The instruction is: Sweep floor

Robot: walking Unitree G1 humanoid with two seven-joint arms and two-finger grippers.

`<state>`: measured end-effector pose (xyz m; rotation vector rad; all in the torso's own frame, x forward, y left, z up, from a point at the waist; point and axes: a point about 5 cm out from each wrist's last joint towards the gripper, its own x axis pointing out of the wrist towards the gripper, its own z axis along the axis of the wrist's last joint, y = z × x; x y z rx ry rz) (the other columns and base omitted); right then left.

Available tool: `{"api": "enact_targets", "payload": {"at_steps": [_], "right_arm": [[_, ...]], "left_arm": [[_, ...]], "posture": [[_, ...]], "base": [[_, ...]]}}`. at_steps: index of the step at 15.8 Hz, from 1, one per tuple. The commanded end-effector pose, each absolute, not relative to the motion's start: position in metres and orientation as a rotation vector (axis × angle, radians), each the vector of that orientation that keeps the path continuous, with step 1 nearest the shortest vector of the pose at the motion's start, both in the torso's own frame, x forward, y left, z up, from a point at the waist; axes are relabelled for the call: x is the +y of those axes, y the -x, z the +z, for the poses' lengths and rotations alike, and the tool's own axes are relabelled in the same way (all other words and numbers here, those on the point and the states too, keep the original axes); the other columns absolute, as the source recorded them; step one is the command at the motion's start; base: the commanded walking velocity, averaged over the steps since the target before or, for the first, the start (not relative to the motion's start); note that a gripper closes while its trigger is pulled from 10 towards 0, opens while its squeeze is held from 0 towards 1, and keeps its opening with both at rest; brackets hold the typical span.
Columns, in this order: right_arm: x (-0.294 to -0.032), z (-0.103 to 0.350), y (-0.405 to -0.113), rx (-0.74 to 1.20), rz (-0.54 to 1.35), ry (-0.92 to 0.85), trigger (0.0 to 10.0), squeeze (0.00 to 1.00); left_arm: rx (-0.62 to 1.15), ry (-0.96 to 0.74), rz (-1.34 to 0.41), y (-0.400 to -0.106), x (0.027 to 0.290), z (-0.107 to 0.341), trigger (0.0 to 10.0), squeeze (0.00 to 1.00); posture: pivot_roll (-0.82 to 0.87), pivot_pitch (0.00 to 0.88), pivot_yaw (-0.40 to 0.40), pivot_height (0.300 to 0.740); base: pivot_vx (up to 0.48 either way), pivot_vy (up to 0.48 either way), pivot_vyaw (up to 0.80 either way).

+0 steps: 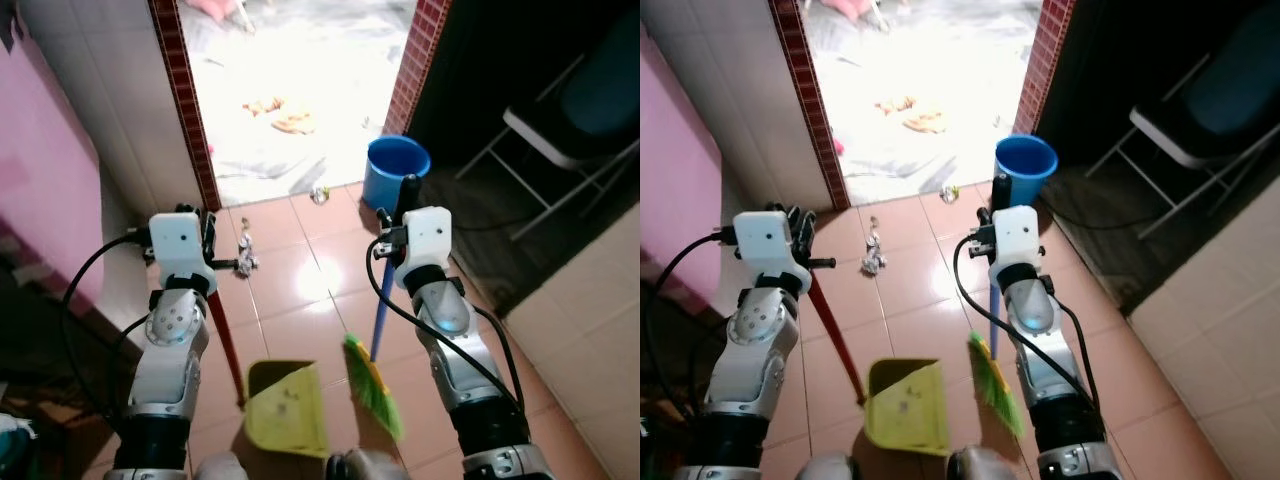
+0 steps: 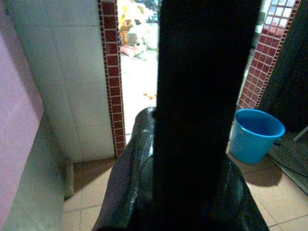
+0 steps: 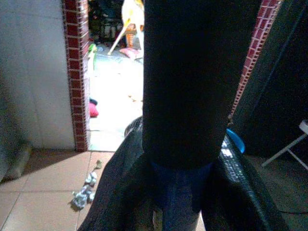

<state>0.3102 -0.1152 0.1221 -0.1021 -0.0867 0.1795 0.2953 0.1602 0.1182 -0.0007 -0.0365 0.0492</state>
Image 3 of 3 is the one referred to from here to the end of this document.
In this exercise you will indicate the yellow and white plastic chair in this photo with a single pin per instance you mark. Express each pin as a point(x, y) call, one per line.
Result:
point(131, 16)

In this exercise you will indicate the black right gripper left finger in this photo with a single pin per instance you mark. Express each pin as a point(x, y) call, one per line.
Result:
point(120, 187)

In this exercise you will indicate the green plastic toy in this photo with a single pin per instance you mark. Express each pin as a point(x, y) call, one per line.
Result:
point(92, 51)

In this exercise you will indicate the white folding chair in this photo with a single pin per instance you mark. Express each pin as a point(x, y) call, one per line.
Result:
point(288, 146)

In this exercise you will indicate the small dry leaf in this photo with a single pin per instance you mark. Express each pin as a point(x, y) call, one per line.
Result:
point(98, 164)

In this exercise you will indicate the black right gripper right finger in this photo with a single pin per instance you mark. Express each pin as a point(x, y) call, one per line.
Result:
point(231, 197)

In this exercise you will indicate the dark door panel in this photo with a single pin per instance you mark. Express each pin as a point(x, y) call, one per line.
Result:
point(276, 84)

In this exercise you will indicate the pink cushion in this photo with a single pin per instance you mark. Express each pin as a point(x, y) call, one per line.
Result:
point(130, 52)

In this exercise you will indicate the crumpled silver foil wrapper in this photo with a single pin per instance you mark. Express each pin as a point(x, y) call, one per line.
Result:
point(83, 195)

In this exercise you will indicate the red brick pillar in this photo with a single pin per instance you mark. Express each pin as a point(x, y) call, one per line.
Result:
point(77, 72)
point(255, 48)

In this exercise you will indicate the red cloth bundle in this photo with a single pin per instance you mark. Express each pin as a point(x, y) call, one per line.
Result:
point(93, 111)

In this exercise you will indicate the blue plastic dustpan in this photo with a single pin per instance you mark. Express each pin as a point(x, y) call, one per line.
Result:
point(237, 140)

